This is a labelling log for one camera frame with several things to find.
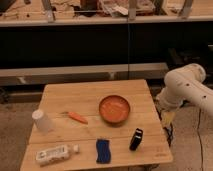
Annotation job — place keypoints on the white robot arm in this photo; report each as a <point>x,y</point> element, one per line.
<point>184,83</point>

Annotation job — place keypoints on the white plastic bottle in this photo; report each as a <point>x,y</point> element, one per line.
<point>55,154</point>

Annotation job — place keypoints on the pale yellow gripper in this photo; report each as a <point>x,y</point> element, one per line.
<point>167,118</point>

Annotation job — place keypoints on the orange bowl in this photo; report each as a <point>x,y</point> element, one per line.
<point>114,109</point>

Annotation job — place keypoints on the blue wavy sponge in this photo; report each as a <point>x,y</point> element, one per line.
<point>103,151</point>

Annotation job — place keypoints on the black eraser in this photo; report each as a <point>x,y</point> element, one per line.
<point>136,139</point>

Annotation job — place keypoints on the wooden table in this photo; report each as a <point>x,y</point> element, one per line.
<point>84,99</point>

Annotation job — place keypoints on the orange toy carrot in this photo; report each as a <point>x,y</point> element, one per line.
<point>75,117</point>

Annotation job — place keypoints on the metal shelf rack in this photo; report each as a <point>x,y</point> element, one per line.
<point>53,41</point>

